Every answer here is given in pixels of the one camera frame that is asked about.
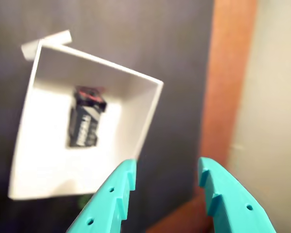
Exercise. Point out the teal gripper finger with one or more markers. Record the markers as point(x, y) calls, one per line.
point(104, 206)
point(232, 208)

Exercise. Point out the small black battery pack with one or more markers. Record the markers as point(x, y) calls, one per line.
point(85, 123)

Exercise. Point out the white open box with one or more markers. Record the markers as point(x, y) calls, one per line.
point(46, 157)

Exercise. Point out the black mat with green logo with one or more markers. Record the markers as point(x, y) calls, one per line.
point(179, 72)

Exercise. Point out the white paper strip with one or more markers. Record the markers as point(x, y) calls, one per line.
point(29, 49)

